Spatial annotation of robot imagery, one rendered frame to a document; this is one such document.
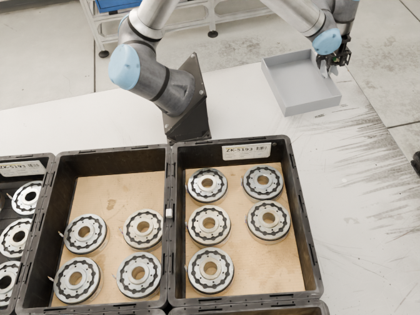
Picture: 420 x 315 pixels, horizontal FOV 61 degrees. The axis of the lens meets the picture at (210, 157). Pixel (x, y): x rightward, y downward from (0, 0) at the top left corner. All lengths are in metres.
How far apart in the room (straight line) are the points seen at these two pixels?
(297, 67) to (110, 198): 0.87
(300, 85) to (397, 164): 0.44
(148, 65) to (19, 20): 2.62
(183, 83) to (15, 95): 1.88
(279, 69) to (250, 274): 0.85
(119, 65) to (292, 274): 0.71
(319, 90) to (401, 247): 0.61
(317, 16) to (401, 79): 1.68
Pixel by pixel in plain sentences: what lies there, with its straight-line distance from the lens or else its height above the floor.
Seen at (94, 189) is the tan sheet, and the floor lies 0.83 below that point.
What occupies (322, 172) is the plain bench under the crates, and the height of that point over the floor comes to 0.70.
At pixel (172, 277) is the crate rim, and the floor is 0.93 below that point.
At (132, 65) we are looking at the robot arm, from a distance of 1.03.
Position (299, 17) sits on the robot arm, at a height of 1.10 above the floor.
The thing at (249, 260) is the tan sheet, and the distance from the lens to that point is 0.86.
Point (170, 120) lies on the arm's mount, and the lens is 1.15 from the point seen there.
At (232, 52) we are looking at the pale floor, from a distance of 2.68.
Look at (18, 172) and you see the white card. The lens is 1.09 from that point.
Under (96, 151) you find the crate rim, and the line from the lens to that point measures 0.96.
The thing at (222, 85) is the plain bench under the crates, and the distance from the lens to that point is 1.38.
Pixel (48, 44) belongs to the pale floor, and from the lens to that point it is 3.18.
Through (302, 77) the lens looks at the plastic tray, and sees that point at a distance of 1.42.
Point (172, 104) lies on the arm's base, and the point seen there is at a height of 0.87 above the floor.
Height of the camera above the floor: 1.64
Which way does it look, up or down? 54 degrees down
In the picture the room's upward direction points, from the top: 7 degrees counter-clockwise
